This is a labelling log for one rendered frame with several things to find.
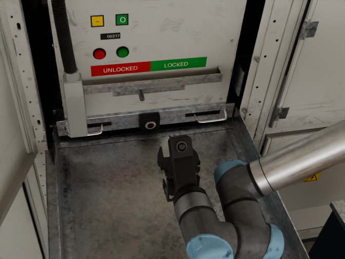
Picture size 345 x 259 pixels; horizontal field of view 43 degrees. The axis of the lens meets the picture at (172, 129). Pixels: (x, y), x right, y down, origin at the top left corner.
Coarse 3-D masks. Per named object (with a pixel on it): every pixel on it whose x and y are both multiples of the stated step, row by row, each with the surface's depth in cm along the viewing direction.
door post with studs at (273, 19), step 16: (272, 0) 109; (288, 0) 109; (272, 16) 112; (272, 32) 115; (256, 48) 118; (272, 48) 119; (256, 64) 123; (272, 64) 123; (256, 80) 126; (256, 96) 131; (256, 112) 136
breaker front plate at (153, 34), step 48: (96, 0) 103; (144, 0) 105; (192, 0) 108; (240, 0) 111; (96, 48) 112; (144, 48) 115; (192, 48) 119; (96, 96) 123; (144, 96) 127; (192, 96) 131
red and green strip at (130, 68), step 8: (112, 64) 116; (120, 64) 117; (128, 64) 118; (136, 64) 118; (144, 64) 119; (152, 64) 119; (160, 64) 120; (168, 64) 121; (176, 64) 121; (184, 64) 122; (192, 64) 123; (200, 64) 123; (96, 72) 117; (104, 72) 118; (112, 72) 118; (120, 72) 119; (128, 72) 120; (136, 72) 120
